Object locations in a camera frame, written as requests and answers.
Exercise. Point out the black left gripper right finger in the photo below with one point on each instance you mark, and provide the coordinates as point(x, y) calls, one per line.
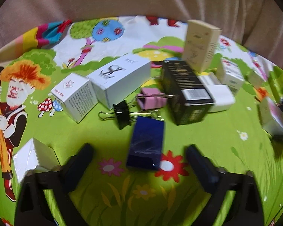
point(246, 207)

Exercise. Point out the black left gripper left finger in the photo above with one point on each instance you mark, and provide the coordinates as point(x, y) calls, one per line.
point(32, 207)

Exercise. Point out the white pink small box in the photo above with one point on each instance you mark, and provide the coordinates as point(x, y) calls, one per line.
point(271, 117)

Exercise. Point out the white cube box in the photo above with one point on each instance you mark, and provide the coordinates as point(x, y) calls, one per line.
point(34, 155)

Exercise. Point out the white rounded case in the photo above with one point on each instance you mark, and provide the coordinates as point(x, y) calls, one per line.
point(220, 93)

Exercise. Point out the small white red box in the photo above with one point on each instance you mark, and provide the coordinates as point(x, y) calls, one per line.
point(228, 73)

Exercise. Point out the dark blue small box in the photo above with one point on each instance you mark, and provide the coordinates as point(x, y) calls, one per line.
point(146, 144)

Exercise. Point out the black binder clip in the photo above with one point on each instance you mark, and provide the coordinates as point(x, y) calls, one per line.
point(121, 114)

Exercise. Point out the beige curtain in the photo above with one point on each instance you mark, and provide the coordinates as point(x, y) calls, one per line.
point(256, 24)

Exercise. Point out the black gold box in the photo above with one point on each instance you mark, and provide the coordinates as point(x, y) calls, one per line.
point(190, 100)

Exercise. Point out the tall beige box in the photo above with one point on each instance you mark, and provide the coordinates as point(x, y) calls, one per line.
point(200, 43)

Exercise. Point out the white box with red logo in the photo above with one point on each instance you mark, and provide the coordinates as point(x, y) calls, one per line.
point(76, 95)

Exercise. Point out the pink binder clip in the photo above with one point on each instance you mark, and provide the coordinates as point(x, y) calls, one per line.
point(152, 98)

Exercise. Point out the long white box black logo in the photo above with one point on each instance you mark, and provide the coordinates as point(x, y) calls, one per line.
point(117, 79)

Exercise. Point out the colourful cartoon tablecloth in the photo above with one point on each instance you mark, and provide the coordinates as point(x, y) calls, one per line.
point(109, 193)

